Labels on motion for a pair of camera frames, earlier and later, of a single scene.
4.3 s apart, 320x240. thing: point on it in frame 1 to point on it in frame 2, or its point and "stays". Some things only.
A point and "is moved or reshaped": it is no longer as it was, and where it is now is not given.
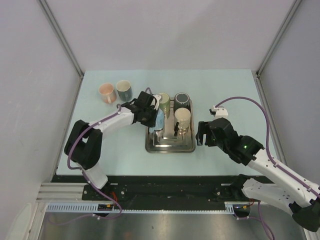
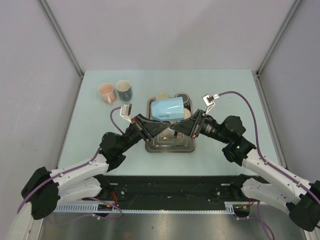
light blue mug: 160,121 is moved or reshaped
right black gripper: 203,129 to 190,127
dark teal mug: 124,90 stays
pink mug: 107,93 stays
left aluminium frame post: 62,40 stays
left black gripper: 151,123 to 148,129
